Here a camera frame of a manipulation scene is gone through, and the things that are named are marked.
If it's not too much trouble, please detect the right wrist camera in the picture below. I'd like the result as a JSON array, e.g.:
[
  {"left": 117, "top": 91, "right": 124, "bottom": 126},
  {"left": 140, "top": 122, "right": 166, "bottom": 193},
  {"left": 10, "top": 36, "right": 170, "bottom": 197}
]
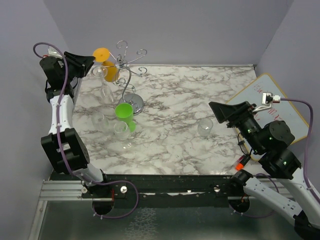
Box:
[{"left": 253, "top": 92, "right": 281, "bottom": 113}]

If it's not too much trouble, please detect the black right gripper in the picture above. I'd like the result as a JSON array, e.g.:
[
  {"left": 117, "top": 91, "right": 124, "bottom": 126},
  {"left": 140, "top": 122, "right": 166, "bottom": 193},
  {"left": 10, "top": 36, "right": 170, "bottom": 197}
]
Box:
[{"left": 208, "top": 99, "right": 265, "bottom": 153}]

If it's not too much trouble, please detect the green plastic wine glass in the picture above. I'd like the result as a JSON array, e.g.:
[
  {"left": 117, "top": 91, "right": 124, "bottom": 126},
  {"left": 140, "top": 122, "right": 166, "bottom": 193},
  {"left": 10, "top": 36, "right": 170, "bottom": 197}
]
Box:
[{"left": 114, "top": 102, "right": 136, "bottom": 133}]

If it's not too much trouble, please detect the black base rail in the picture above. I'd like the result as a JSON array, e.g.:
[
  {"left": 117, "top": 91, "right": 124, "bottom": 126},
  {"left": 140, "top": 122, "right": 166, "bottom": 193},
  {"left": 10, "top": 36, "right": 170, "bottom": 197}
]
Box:
[{"left": 48, "top": 172, "right": 251, "bottom": 208}]

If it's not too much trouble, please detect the clear wine glass front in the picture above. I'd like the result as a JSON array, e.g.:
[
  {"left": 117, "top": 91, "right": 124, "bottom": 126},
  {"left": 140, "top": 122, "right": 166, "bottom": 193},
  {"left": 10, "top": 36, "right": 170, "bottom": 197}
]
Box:
[{"left": 113, "top": 121, "right": 132, "bottom": 150}]

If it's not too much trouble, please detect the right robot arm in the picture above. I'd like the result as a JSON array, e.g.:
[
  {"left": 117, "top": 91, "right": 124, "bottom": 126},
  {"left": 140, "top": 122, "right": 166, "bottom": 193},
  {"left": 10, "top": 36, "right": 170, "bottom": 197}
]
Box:
[{"left": 209, "top": 101, "right": 320, "bottom": 240}]

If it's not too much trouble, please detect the yellow framed whiteboard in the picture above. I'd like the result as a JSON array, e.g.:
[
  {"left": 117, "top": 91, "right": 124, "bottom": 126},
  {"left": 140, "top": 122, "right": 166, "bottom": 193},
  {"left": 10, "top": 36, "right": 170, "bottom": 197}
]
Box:
[{"left": 225, "top": 72, "right": 310, "bottom": 161}]

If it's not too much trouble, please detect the aluminium frame rail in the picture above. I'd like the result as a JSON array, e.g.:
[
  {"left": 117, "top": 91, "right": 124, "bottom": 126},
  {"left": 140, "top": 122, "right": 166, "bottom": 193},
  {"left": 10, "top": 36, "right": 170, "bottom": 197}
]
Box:
[{"left": 37, "top": 179, "right": 308, "bottom": 203}]

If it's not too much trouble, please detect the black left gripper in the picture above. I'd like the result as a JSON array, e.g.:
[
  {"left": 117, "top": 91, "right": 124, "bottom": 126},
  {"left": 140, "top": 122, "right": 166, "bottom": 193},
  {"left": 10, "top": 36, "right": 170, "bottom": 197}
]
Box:
[{"left": 60, "top": 51, "right": 95, "bottom": 83}]

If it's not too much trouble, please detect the clear wine glass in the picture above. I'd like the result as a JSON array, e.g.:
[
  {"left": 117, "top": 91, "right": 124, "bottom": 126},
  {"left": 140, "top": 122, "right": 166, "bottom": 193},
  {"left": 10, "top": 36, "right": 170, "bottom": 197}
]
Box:
[
  {"left": 91, "top": 65, "right": 115, "bottom": 105},
  {"left": 113, "top": 121, "right": 132, "bottom": 150}
]

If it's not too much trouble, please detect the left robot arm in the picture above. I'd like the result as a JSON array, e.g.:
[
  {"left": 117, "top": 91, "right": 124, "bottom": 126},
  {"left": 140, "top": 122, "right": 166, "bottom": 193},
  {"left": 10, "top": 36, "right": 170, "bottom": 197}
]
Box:
[{"left": 39, "top": 51, "right": 112, "bottom": 198}]

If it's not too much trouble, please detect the clear tumbler right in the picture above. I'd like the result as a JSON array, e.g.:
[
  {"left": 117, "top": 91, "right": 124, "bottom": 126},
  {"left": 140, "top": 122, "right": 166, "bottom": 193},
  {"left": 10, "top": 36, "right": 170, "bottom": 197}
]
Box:
[{"left": 197, "top": 118, "right": 213, "bottom": 138}]

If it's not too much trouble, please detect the red marker pen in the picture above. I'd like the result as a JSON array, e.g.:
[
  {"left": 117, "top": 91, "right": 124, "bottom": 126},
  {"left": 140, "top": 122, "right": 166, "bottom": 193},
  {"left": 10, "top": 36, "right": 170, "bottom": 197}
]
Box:
[{"left": 235, "top": 154, "right": 251, "bottom": 171}]

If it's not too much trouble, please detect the chrome wine glass rack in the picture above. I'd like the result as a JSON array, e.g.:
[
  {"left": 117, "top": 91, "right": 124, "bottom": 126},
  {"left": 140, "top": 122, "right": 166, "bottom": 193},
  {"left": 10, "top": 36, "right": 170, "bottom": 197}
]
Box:
[{"left": 110, "top": 40, "right": 148, "bottom": 116}]

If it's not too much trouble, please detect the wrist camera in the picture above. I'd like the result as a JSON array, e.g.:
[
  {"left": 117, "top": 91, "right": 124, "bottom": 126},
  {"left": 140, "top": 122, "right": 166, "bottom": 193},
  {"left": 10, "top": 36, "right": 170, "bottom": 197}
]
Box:
[
  {"left": 46, "top": 46, "right": 62, "bottom": 59},
  {"left": 253, "top": 92, "right": 281, "bottom": 113}
]

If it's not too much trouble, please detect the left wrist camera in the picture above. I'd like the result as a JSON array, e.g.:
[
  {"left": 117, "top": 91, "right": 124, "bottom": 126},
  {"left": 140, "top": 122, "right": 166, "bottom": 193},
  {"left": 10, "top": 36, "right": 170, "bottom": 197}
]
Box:
[{"left": 46, "top": 46, "right": 62, "bottom": 59}]

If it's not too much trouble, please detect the orange plastic wine glass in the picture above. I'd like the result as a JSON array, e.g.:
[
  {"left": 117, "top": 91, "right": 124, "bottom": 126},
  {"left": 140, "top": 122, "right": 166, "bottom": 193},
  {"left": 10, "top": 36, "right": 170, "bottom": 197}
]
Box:
[{"left": 92, "top": 47, "right": 118, "bottom": 82}]

